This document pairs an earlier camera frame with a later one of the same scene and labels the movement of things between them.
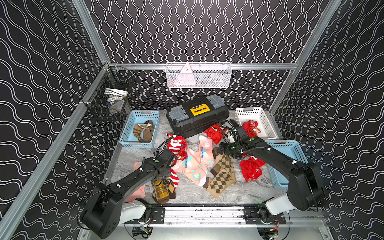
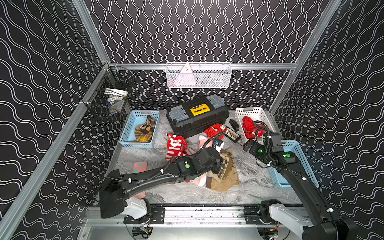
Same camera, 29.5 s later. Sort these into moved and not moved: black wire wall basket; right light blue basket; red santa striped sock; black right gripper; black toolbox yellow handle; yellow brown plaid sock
Moved: yellow brown plaid sock; black right gripper
Not moved: black wire wall basket; red santa striped sock; right light blue basket; black toolbox yellow handle
